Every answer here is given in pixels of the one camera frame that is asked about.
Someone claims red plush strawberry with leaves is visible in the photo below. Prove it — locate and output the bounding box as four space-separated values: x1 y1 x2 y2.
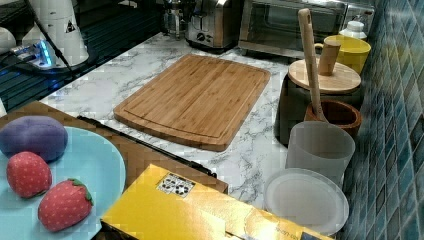
38 178 94 232

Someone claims yellow mug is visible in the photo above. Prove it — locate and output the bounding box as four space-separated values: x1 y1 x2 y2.
325 35 371 74

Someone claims purple plush fruit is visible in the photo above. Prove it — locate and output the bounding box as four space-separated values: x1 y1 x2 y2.
0 116 68 162

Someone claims translucent plastic cup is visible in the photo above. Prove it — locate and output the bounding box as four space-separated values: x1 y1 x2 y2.
286 121 355 186

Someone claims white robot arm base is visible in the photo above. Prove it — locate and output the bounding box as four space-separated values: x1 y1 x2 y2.
22 0 89 69

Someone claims yellow cardboard box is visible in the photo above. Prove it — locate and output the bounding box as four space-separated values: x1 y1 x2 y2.
102 165 333 240

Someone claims white bottle with cap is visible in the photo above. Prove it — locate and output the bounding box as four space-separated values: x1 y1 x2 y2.
340 21 367 40

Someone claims silver toaster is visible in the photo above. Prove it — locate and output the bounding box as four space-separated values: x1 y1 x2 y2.
185 0 244 49

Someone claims brown wooden bowl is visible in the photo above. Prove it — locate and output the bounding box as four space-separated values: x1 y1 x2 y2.
321 100 362 138

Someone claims stainless toaster oven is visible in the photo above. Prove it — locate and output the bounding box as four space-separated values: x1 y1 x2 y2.
238 0 375 58

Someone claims red plush strawberry upper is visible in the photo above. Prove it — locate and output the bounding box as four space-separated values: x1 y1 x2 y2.
6 151 52 198

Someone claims bamboo cutting board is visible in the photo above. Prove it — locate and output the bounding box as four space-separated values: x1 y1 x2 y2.
114 54 270 152

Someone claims dark canister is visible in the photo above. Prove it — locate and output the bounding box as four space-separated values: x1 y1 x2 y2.
274 76 361 146

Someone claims brown wooden board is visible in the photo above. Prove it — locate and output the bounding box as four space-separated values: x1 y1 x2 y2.
0 101 228 194

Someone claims round wooden lid with knob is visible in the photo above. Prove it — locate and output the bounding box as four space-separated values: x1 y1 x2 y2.
288 40 361 94

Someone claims translucent round plastic lid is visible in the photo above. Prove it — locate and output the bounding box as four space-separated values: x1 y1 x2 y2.
263 168 349 236

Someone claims glass french press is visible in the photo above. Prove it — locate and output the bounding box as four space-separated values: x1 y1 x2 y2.
163 0 186 39

